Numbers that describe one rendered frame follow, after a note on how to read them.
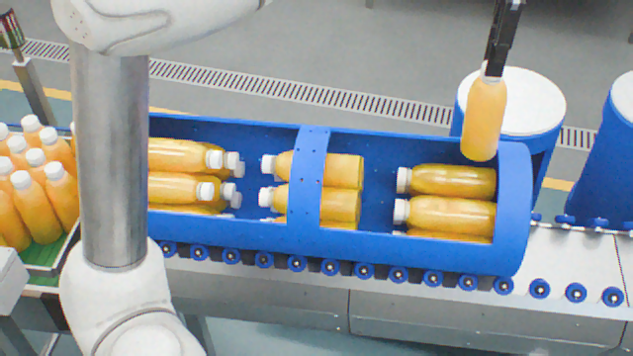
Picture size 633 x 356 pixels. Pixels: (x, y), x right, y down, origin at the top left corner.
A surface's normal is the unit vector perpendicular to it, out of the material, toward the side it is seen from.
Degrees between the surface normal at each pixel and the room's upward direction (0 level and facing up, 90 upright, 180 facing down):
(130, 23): 83
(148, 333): 7
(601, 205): 90
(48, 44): 0
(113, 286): 44
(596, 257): 0
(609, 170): 90
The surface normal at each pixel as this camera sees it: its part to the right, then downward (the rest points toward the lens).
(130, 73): 0.69, 0.50
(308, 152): -0.04, -0.56
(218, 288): -0.14, 0.45
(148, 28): 0.33, 0.69
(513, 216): -0.12, 0.04
